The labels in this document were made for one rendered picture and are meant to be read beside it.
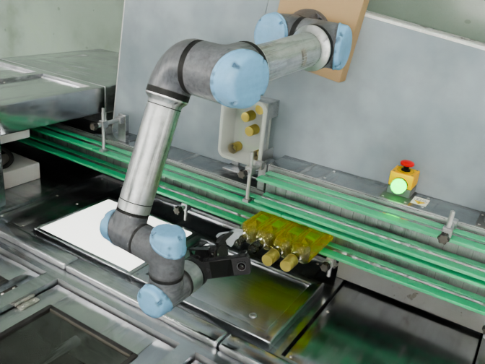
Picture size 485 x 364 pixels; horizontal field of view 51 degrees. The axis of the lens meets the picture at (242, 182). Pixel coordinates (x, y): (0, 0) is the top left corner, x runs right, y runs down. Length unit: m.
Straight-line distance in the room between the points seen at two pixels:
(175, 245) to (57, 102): 1.14
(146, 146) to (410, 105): 0.81
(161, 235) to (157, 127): 0.23
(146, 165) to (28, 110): 0.96
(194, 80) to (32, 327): 0.79
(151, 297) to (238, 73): 0.49
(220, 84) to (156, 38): 1.03
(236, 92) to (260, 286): 0.71
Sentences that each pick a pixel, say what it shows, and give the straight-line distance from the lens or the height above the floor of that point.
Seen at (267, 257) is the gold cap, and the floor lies 1.16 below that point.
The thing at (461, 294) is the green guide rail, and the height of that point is 0.91.
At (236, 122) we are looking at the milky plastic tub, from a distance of 1.81.
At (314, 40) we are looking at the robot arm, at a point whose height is 1.08.
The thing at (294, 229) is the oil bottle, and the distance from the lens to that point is 1.54.
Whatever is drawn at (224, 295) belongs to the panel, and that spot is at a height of 1.22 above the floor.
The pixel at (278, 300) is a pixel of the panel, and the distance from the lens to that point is 1.48.
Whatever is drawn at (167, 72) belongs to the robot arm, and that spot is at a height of 1.43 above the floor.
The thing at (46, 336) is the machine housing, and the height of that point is 1.60.
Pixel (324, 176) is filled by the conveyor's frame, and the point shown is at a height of 0.84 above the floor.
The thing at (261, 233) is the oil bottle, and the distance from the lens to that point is 1.49.
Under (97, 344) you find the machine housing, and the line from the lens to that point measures 1.39.
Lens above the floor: 2.26
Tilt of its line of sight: 53 degrees down
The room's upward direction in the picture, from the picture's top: 118 degrees counter-clockwise
